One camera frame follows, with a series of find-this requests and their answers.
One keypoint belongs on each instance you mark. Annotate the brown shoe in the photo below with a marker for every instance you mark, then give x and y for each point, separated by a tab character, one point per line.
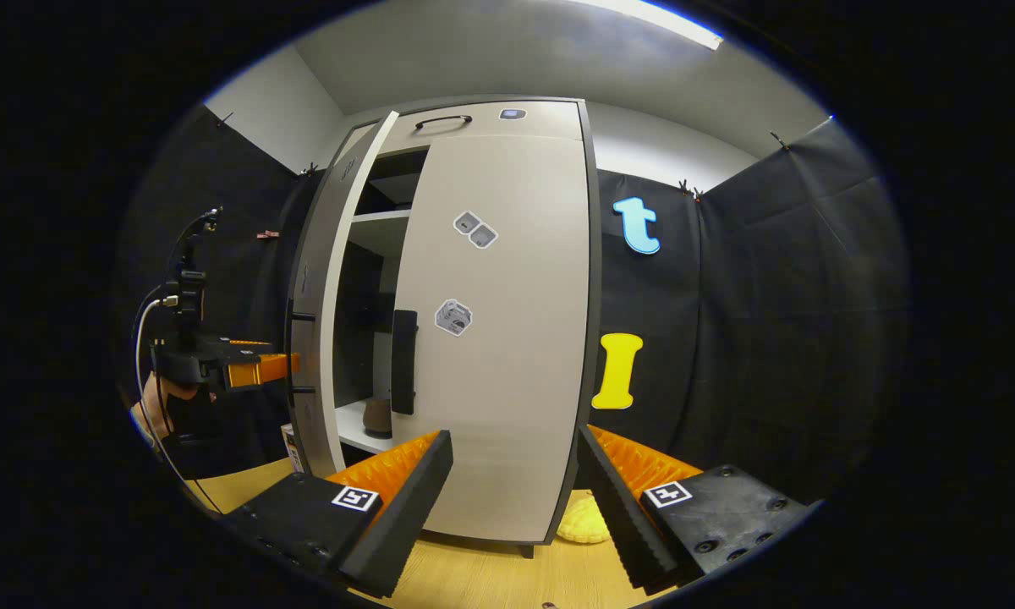
378	417

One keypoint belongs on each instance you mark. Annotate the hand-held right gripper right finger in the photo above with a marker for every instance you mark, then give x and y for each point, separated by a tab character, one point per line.
613	507

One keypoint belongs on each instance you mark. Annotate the white shoe cabinet door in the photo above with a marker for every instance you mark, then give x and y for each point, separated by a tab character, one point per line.
516	381
338	254

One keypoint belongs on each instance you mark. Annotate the beige cabinet drawer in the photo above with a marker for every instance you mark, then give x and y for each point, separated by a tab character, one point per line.
541	127

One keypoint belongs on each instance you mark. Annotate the black backdrop cloth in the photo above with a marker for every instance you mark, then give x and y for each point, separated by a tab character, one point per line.
770	321

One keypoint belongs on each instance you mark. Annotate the long ceiling light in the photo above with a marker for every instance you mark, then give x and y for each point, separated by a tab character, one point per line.
660	15

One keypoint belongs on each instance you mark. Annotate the small printed box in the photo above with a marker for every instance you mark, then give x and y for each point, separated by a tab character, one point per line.
292	448

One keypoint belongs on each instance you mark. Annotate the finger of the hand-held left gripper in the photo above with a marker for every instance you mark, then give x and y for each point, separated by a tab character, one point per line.
245	347
258	370

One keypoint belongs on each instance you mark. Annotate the yellow sponge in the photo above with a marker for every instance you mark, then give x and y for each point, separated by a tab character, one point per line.
582	520

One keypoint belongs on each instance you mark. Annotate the grey white shoe cabinet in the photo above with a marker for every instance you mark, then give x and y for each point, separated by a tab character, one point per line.
592	338

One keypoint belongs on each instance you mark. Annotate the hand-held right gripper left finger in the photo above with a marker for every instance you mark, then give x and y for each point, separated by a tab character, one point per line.
406	499

